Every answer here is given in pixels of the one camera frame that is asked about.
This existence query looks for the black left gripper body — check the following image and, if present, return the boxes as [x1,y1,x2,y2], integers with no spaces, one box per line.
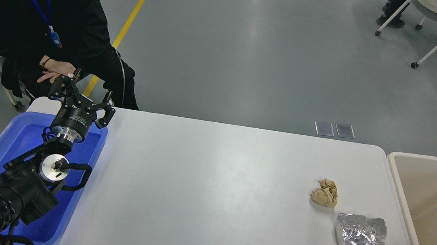
[50,96,97,143]

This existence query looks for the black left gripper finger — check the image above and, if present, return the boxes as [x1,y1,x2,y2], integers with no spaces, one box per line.
[47,75,83,104]
[88,90,116,129]

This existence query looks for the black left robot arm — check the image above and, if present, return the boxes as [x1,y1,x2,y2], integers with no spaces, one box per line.
[0,74,115,245]

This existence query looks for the person's hand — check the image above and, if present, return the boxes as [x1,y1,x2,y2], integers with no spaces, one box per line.
[36,56,76,84]

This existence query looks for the blue plastic bin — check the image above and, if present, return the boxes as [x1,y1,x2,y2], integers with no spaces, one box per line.
[0,112,108,245]

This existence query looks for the seated person in black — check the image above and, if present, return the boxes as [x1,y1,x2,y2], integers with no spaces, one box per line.
[0,0,139,110]

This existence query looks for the crumpled brown paper ball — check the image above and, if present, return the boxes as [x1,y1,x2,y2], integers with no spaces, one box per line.
[310,178,339,208]

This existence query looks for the right floor socket plate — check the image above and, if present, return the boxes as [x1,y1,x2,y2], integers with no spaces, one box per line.
[336,123,355,139]

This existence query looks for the floor socket plate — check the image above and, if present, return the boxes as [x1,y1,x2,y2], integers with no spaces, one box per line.
[336,123,355,139]
[314,121,334,137]

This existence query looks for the left floor socket plate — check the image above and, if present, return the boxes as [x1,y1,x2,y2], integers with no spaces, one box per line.
[314,121,334,137]

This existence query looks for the person's feet by chair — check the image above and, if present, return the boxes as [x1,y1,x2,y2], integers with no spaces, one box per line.
[376,0,409,29]

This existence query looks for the blue lanyard with badge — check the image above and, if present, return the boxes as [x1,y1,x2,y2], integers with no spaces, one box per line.
[0,0,69,50]

